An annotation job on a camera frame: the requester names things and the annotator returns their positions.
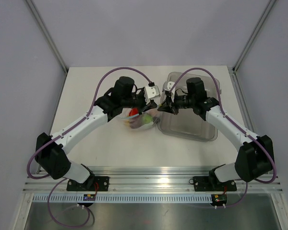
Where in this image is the clear grey plastic bin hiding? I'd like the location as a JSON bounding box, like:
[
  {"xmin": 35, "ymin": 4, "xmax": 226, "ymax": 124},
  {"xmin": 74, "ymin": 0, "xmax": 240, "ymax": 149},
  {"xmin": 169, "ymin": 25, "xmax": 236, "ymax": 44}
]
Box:
[{"xmin": 157, "ymin": 73, "xmax": 218, "ymax": 142}]

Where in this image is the green toy fruit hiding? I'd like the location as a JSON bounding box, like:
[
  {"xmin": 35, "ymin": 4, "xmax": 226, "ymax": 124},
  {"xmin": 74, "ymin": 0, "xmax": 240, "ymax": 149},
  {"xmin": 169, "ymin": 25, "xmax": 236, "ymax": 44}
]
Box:
[{"xmin": 142, "ymin": 114, "xmax": 153, "ymax": 124}]

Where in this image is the black mounting plate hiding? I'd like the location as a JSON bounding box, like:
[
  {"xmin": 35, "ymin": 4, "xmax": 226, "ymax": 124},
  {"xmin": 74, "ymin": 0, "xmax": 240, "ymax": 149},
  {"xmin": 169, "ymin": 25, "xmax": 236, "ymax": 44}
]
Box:
[
  {"xmin": 189, "ymin": 176, "xmax": 237, "ymax": 192},
  {"xmin": 66, "ymin": 176, "xmax": 109, "ymax": 192}
]

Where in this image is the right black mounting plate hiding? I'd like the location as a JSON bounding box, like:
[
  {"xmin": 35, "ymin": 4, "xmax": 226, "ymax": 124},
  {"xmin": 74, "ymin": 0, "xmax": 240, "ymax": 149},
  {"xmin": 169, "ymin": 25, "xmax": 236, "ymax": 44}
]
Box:
[{"xmin": 189, "ymin": 176, "xmax": 237, "ymax": 192}]

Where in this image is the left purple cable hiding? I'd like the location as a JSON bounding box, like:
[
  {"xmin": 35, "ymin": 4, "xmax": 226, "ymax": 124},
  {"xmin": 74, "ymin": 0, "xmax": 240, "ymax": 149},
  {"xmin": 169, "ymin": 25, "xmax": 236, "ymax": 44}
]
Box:
[{"xmin": 26, "ymin": 67, "xmax": 156, "ymax": 227}]

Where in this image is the white slotted cable duct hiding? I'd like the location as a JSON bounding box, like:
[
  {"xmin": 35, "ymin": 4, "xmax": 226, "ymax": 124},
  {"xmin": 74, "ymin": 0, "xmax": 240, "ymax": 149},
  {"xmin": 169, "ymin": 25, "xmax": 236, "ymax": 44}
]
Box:
[{"xmin": 33, "ymin": 194, "xmax": 212, "ymax": 204}]

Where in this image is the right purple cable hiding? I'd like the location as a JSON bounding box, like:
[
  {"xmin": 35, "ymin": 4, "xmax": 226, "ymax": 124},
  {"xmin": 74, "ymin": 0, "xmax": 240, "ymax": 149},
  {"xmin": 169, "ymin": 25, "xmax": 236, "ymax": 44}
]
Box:
[{"xmin": 169, "ymin": 67, "xmax": 278, "ymax": 209}]

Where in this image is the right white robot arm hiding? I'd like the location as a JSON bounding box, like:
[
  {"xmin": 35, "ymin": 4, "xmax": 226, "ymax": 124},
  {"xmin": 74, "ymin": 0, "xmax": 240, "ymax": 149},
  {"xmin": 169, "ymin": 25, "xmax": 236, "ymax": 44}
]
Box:
[{"xmin": 158, "ymin": 77, "xmax": 276, "ymax": 191}]

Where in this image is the right small circuit board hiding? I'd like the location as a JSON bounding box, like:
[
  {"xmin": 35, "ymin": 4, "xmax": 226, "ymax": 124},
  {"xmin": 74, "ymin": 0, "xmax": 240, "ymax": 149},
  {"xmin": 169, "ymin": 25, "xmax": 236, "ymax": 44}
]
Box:
[{"xmin": 212, "ymin": 194, "xmax": 228, "ymax": 206}]

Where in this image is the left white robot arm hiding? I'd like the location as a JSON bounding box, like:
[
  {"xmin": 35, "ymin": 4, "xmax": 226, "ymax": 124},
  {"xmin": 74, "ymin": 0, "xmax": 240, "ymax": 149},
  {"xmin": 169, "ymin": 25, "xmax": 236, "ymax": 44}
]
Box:
[{"xmin": 34, "ymin": 76, "xmax": 160, "ymax": 191}]

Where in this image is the clear zip top bag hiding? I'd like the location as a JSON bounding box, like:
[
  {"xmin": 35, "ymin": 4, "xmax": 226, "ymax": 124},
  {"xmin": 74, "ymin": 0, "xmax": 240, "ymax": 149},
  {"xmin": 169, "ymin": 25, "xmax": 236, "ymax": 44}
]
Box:
[{"xmin": 116, "ymin": 108, "xmax": 161, "ymax": 131}]

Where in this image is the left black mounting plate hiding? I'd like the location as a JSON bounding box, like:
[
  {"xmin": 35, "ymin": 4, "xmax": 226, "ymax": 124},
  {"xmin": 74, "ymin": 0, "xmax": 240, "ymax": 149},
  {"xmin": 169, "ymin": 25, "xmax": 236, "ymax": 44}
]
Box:
[{"xmin": 66, "ymin": 176, "xmax": 109, "ymax": 192}]

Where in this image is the left small circuit board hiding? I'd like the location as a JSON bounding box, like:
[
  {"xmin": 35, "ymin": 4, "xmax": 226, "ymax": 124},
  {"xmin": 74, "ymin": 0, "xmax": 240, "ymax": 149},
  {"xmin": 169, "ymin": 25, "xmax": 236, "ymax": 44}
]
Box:
[{"xmin": 83, "ymin": 194, "xmax": 96, "ymax": 201}]

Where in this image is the aluminium frame post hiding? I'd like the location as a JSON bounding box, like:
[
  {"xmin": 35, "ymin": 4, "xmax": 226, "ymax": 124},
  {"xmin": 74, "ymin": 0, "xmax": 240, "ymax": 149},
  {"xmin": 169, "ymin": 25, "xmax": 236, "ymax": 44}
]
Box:
[
  {"xmin": 24, "ymin": 0, "xmax": 69, "ymax": 76},
  {"xmin": 232, "ymin": 0, "xmax": 278, "ymax": 74}
]

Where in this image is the small circuit board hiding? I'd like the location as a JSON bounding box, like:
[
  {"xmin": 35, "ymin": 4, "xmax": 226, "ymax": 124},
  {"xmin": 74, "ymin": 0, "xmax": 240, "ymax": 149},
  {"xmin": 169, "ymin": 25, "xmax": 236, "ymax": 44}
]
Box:
[
  {"xmin": 83, "ymin": 194, "xmax": 96, "ymax": 201},
  {"xmin": 212, "ymin": 194, "xmax": 228, "ymax": 206}
]

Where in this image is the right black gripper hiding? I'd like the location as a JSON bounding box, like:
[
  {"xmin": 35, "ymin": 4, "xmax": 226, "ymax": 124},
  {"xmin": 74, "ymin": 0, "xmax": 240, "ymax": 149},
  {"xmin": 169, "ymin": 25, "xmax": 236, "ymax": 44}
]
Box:
[{"xmin": 158, "ymin": 91, "xmax": 195, "ymax": 115}]

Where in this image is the purple toy eggplant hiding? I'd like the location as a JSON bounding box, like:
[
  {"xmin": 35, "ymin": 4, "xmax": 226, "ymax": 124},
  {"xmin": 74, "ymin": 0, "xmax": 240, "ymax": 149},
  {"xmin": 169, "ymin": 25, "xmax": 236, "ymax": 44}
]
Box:
[{"xmin": 129, "ymin": 119, "xmax": 144, "ymax": 129}]

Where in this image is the left aluminium frame post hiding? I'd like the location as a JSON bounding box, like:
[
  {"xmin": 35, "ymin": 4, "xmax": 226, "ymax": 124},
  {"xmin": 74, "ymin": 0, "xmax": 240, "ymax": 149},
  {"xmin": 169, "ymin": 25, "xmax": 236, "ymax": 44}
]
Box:
[{"xmin": 24, "ymin": 0, "xmax": 69, "ymax": 76}]

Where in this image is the purple cable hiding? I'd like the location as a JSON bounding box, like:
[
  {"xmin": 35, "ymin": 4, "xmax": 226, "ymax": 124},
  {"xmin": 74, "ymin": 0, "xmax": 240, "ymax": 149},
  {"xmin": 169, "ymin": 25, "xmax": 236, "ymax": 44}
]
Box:
[
  {"xmin": 26, "ymin": 67, "xmax": 156, "ymax": 227},
  {"xmin": 169, "ymin": 67, "xmax": 278, "ymax": 209}
]

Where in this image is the right aluminium frame post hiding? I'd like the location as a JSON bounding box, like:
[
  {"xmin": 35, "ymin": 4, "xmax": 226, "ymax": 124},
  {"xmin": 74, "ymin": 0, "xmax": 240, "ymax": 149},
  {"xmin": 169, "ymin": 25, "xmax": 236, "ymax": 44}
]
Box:
[{"xmin": 232, "ymin": 0, "xmax": 278, "ymax": 74}]

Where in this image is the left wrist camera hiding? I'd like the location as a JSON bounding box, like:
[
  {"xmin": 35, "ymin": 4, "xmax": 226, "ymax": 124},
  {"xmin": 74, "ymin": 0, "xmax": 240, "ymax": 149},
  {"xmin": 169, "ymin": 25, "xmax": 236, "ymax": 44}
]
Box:
[{"xmin": 144, "ymin": 85, "xmax": 160, "ymax": 102}]

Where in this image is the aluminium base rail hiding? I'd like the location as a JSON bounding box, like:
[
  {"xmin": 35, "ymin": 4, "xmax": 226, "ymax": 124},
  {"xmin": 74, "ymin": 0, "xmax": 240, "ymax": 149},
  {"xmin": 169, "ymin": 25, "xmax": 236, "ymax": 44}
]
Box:
[{"xmin": 22, "ymin": 166, "xmax": 283, "ymax": 194}]

